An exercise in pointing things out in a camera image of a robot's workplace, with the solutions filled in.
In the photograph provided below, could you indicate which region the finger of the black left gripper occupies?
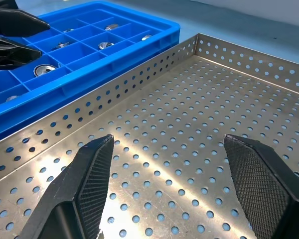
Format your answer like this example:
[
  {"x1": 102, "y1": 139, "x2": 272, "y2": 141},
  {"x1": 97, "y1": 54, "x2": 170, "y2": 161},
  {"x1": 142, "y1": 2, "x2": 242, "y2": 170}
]
[
  {"x1": 0, "y1": 35, "x2": 43, "y2": 71},
  {"x1": 0, "y1": 6, "x2": 51, "y2": 38}
]

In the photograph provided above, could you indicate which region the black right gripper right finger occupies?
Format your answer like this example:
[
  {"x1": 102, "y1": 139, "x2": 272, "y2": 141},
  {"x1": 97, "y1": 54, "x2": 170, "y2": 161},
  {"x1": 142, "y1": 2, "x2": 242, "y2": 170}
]
[{"x1": 223, "y1": 133, "x2": 299, "y2": 239}]

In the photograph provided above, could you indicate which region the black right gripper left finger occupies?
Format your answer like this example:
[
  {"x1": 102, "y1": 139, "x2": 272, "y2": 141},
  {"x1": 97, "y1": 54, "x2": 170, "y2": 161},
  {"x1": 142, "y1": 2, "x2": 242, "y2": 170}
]
[{"x1": 18, "y1": 133, "x2": 115, "y2": 239}]

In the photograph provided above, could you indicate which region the perforated steel tray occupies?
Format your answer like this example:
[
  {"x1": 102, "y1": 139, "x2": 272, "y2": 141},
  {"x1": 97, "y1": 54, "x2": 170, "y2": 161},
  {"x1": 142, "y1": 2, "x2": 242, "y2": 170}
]
[{"x1": 0, "y1": 33, "x2": 299, "y2": 239}]

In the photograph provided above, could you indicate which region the blue compartment plastic tray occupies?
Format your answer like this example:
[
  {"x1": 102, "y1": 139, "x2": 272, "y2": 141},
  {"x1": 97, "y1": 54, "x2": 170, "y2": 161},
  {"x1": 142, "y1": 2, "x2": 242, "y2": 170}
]
[{"x1": 0, "y1": 0, "x2": 181, "y2": 146}]

